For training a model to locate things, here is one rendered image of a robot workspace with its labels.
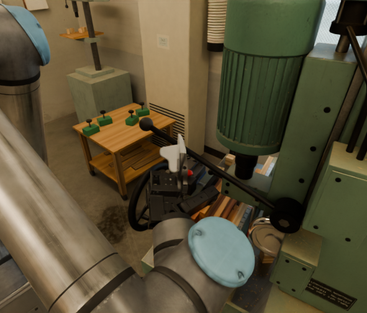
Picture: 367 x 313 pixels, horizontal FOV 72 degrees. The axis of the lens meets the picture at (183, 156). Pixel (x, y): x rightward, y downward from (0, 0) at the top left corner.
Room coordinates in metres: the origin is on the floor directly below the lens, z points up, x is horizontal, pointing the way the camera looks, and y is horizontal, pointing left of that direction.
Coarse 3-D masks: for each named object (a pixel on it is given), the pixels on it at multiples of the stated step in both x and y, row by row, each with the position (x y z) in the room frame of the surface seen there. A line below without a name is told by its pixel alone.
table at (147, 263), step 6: (222, 162) 0.84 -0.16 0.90; (228, 168) 0.80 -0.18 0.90; (258, 168) 0.80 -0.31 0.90; (246, 228) 0.50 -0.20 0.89; (150, 252) 0.42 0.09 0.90; (144, 258) 0.40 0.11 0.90; (150, 258) 0.40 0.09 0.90; (144, 264) 0.39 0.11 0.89; (150, 264) 0.38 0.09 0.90; (144, 270) 0.39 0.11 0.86; (150, 270) 0.38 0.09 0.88
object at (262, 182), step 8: (232, 168) 0.58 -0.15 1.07; (256, 176) 0.55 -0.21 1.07; (264, 176) 0.55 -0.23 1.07; (224, 184) 0.54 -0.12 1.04; (232, 184) 0.53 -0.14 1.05; (248, 184) 0.51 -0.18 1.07; (256, 184) 0.51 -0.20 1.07; (264, 184) 0.51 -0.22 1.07; (224, 192) 0.54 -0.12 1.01; (232, 192) 0.53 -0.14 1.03; (240, 192) 0.52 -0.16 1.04; (264, 192) 0.49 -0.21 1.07; (240, 200) 0.51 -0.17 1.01; (248, 200) 0.50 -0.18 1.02; (264, 208) 0.48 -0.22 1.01
